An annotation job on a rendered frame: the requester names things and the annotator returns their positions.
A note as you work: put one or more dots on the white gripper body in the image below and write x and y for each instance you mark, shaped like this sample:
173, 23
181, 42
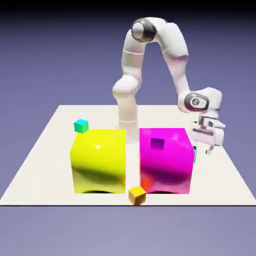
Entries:
208, 135

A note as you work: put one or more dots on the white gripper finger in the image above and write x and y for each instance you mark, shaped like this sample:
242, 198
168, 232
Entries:
209, 150

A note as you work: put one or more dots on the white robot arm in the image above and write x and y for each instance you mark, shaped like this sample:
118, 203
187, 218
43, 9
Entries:
132, 66

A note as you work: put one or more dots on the small green cube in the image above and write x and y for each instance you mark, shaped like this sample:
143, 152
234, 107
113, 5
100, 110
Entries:
194, 154

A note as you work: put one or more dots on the small purple cube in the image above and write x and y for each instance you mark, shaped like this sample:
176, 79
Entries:
157, 143

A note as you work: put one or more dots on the small orange cube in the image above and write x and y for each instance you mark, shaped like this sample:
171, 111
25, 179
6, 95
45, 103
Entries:
137, 195

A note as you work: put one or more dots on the small teal cube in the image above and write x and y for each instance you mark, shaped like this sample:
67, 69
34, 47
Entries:
81, 126

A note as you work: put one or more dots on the large magenta box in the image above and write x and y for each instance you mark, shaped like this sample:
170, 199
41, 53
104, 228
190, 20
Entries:
166, 162

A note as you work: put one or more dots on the large yellow box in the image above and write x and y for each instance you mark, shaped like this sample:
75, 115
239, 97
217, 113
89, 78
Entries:
98, 160

